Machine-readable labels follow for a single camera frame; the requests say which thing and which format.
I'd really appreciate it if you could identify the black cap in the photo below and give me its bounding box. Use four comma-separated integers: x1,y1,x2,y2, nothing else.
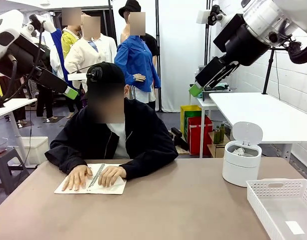
86,62,126,94

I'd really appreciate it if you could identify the large white table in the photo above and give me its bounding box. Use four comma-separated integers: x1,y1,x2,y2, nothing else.
208,91,307,161

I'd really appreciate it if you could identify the head-mounted camera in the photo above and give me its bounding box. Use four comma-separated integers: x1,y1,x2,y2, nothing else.
67,66,104,82

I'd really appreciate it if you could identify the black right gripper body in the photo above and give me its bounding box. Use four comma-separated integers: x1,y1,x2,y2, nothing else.
212,13,271,67

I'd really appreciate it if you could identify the red bag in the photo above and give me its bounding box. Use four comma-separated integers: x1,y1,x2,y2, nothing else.
187,116,214,156

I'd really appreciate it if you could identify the black tray with teal cloth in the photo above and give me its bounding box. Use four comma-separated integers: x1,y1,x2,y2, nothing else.
196,83,237,103

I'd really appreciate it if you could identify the person's left forearm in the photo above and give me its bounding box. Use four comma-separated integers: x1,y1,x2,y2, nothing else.
122,147,179,181

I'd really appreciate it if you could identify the grey stool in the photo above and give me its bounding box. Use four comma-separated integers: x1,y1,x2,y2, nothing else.
0,146,30,196

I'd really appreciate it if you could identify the wooden shelf box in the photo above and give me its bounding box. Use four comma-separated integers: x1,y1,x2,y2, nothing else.
207,131,232,159

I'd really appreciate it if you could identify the black backdrop stand pole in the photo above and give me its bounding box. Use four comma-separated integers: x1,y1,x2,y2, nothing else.
154,0,161,112

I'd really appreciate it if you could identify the mannequin in black trousers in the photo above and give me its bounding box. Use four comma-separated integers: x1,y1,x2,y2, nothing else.
25,76,56,121

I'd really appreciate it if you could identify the white storage crate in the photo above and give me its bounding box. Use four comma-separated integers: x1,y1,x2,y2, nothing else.
17,136,51,166

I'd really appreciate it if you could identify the person's black jacket torso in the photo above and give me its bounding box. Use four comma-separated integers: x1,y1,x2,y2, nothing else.
49,98,179,163

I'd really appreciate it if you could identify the person's left hand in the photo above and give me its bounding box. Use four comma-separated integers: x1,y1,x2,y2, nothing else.
98,165,127,188

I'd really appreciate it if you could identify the white perforated plastic basket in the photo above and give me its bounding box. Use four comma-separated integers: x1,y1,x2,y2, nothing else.
245,178,307,240

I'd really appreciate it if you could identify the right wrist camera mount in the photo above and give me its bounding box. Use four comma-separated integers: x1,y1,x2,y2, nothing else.
196,4,236,26

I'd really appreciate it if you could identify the yellow green bag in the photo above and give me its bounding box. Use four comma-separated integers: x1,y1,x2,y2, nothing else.
180,104,203,141

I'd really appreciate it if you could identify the white lidded trash bin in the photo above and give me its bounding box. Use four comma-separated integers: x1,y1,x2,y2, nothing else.
222,121,264,188

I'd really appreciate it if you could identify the thick black cable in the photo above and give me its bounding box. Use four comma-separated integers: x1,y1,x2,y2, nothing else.
7,54,19,87

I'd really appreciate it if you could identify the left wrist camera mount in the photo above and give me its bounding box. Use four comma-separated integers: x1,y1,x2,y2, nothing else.
22,13,57,36

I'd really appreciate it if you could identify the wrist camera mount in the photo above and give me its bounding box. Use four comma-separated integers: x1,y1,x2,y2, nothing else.
22,13,57,36
196,4,236,26

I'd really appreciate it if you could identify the person's right forearm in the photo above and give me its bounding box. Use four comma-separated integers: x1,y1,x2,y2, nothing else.
44,143,89,175

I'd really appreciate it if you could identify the mannequin in white jacket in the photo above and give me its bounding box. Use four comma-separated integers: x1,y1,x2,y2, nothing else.
64,14,118,96

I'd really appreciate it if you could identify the white spiral notebook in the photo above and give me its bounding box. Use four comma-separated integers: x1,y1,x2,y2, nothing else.
54,162,128,195

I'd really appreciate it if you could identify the white desk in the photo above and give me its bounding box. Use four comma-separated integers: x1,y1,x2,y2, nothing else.
0,97,38,169

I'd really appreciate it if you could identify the mannequin in blue shirt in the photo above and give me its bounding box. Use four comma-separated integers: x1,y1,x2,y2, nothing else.
114,11,162,104

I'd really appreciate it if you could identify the black light stand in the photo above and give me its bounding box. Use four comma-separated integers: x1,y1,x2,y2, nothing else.
261,47,289,95

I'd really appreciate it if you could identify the crumpled paper inside bin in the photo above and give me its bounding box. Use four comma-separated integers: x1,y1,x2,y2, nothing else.
232,147,247,157

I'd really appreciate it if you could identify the small white side table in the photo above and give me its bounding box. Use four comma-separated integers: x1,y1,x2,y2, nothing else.
193,96,219,159

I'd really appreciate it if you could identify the person's right hand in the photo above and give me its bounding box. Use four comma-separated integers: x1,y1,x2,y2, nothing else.
62,164,94,192

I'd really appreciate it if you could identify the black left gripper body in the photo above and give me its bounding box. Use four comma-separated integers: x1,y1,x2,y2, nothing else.
0,34,47,79

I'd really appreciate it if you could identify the black bucket hat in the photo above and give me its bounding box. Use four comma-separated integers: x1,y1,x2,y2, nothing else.
118,0,142,18

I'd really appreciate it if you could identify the black right arm cable sleeve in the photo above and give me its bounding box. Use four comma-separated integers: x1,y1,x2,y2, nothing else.
284,38,307,65

